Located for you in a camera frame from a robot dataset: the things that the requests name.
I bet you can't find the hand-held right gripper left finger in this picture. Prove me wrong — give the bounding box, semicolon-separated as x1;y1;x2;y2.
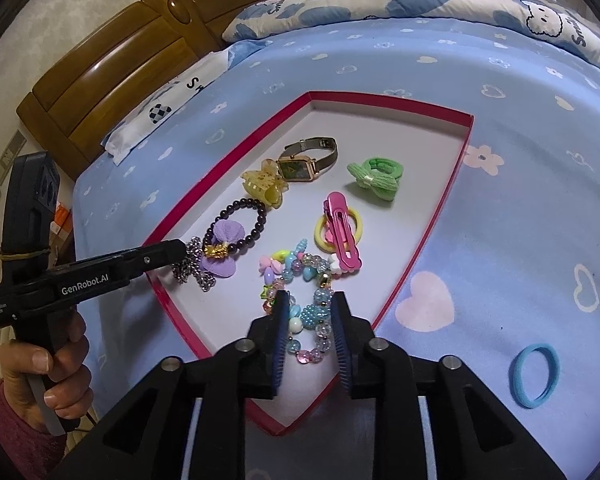
50;290;292;480

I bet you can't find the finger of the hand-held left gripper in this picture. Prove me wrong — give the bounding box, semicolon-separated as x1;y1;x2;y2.
125;239;188;279

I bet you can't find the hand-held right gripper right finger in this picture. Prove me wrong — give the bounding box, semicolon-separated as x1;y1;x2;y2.
330;290;568;480

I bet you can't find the colourful bead bracelet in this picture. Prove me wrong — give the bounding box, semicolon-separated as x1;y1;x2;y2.
257;240;352;366

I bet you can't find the silver chain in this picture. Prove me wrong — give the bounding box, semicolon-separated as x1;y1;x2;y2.
172;236;222;293

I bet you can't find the dark bead bracelet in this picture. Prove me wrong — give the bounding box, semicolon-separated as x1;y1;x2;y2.
202;199;268;262

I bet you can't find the yellow hair tie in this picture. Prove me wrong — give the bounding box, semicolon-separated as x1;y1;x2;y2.
313;210;365;254

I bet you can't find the pink hair clip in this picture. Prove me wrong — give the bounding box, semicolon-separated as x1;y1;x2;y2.
322;191;364;271

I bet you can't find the yellow hair claw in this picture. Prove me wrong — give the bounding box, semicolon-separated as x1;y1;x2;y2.
241;158;288;209

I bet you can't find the mesh-band wrist watch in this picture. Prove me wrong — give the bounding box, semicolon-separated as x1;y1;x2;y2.
278;136;339;184

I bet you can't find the green bow hair tie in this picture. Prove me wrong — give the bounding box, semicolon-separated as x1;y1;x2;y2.
346;156;403;204

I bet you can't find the blue hair tie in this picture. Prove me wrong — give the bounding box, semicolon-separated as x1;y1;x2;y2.
510;343;561;408

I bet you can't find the red-rimmed white box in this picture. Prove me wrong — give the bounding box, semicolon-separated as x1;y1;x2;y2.
142;91;476;436

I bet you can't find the person's left forearm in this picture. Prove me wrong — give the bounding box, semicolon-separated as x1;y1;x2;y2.
0;380;70;480

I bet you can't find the person's left hand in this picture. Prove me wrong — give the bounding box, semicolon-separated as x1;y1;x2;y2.
0;310;94;436

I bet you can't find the orange box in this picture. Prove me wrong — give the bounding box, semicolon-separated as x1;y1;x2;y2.
49;204;74;262

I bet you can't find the white and blue pillow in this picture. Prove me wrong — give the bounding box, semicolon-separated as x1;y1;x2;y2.
102;40;272;166

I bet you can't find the wooden headboard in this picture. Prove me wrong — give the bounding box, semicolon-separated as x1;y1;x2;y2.
16;0;311;181

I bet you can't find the light blue printed bed sheet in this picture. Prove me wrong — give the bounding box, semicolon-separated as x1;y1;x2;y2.
72;22;600;480

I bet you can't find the blue white cloud pillow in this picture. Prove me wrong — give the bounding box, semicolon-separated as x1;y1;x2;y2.
221;0;600;81

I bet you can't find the wall switch panel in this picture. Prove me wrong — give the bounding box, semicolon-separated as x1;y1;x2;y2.
0;129;29;207

